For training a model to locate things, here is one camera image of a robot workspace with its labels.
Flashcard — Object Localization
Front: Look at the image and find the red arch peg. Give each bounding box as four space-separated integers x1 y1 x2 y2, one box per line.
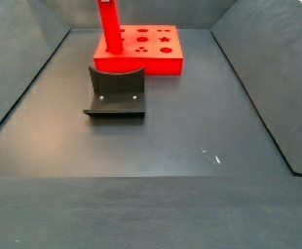
97 0 124 54

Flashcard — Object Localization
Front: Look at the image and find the red shape sorter block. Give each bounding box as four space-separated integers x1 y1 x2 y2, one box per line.
94 25 184 75

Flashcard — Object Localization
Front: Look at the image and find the black curved holder bracket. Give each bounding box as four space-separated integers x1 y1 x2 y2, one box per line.
83 67 146 117

